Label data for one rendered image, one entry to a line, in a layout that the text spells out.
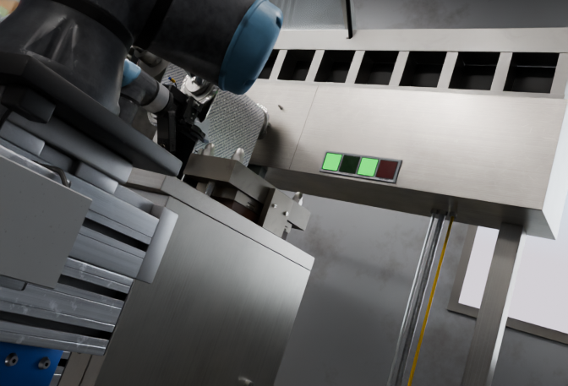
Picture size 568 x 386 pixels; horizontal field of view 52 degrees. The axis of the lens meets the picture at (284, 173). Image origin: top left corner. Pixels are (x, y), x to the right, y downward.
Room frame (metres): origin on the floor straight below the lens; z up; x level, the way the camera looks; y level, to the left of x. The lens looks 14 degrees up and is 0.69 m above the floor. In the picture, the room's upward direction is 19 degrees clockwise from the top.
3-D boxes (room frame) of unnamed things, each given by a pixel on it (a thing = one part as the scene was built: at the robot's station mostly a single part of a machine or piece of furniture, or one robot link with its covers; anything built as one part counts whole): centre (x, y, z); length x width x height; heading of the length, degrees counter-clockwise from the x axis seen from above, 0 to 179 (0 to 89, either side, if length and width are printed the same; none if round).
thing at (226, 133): (1.66, 0.19, 1.11); 0.23 x 0.01 x 0.18; 144
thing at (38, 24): (0.58, 0.26, 0.87); 0.15 x 0.15 x 0.10
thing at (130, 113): (1.34, 0.43, 1.01); 0.11 x 0.08 x 0.11; 112
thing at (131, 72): (1.35, 0.42, 1.11); 0.11 x 0.08 x 0.09; 144
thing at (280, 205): (1.58, -0.02, 0.96); 0.10 x 0.03 x 0.11; 144
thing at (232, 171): (1.62, 0.07, 1.00); 0.40 x 0.16 x 0.06; 144
